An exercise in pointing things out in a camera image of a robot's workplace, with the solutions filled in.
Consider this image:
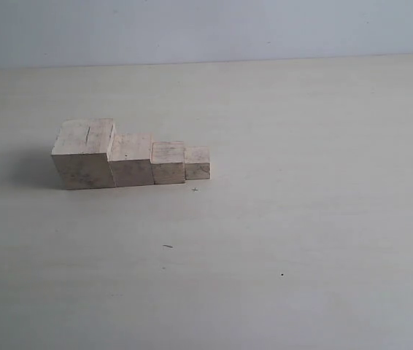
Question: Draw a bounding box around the second largest wooden cube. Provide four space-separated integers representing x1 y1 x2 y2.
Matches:
109 133 154 187

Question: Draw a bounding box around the smallest wooden cube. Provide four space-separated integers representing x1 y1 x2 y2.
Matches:
185 146 211 180

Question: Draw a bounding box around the third largest wooden cube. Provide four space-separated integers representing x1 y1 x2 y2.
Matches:
151 141 185 184

